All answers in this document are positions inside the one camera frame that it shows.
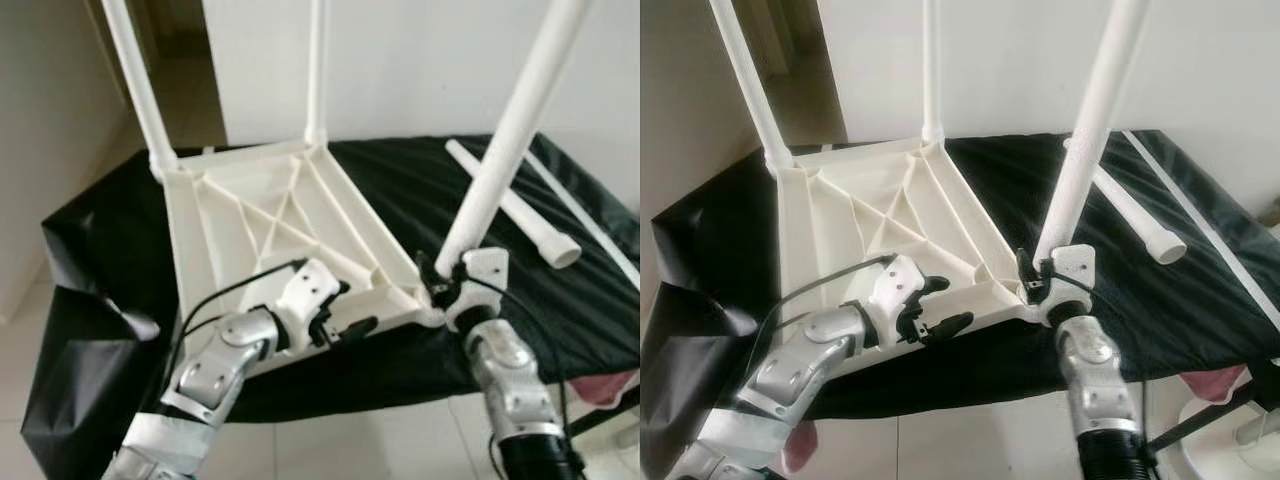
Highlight white plastic children table top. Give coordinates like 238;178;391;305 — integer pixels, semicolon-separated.
150;138;449;379
765;135;1041;376

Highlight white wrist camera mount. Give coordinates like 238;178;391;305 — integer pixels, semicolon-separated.
275;258;343;331
445;248;511;331
1040;245;1096;326
870;255;926;326

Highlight white round stand base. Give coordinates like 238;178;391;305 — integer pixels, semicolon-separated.
1180;395;1280;480

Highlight beige door frame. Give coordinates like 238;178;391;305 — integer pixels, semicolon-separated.
745;0;801;81
118;0;161;71

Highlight black stand bar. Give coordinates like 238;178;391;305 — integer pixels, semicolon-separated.
570;385;641;436
1150;375;1280;451

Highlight pink cloth item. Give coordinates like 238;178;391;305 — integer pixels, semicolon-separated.
782;420;819;471
1180;368;1251;403
570;372;636;406

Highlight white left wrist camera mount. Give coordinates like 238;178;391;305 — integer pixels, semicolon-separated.
870;255;926;326
275;258;343;331

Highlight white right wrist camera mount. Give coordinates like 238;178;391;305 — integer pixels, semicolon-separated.
1040;245;1096;326
445;248;511;331

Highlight black table cloth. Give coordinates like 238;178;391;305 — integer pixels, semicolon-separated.
640;130;1280;476
20;132;641;480

